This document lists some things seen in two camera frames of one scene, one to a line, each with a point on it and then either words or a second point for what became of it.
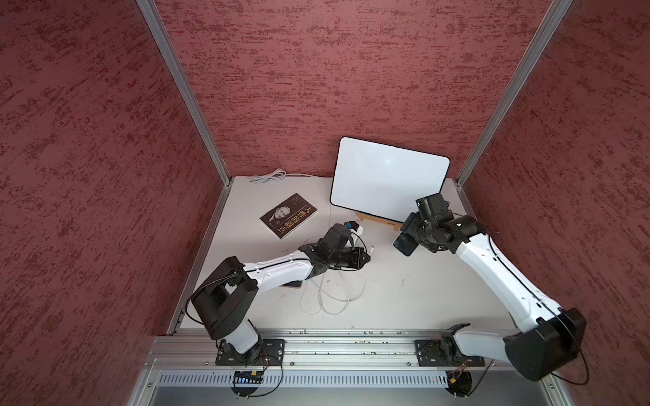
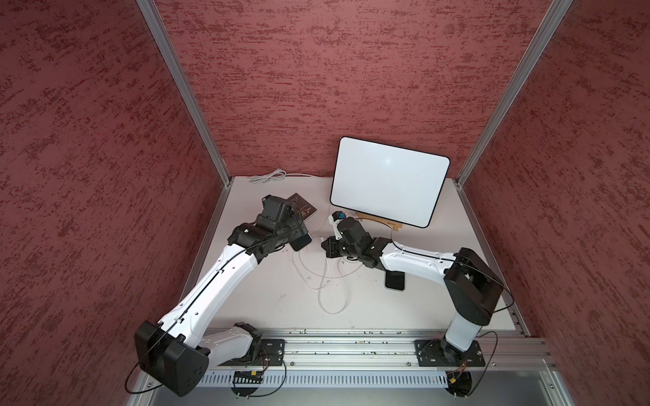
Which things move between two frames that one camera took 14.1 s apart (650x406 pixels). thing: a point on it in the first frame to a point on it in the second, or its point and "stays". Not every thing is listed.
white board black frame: (384, 181) stays
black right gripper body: (421, 230) to (340, 246)
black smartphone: (294, 283) to (300, 242)
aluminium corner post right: (553, 17) stays
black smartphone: (405, 244) to (394, 279)
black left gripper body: (347, 257) to (287, 233)
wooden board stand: (396, 226) stays
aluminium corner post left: (157, 25) stays
